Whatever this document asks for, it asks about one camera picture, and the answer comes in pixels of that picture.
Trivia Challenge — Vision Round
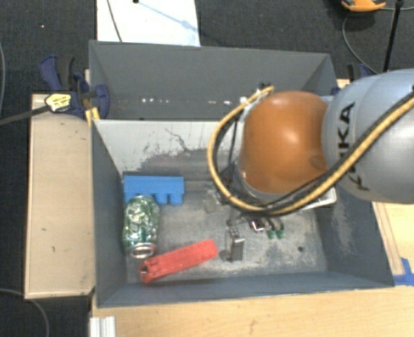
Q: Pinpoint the red flat block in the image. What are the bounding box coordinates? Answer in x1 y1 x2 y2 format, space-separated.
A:
137 239 219 285

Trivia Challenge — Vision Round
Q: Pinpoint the blue toy brick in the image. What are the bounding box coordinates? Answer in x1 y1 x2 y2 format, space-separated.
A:
122 174 186 209

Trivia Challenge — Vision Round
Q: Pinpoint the green drink can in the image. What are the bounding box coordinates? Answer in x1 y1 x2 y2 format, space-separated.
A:
122 194 161 260

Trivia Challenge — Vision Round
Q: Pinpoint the grey metal bin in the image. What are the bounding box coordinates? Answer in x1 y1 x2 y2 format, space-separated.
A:
88 39 396 309

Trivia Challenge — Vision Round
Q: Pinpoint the pale wood board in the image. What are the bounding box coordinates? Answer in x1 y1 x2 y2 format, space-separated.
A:
23 93 97 300

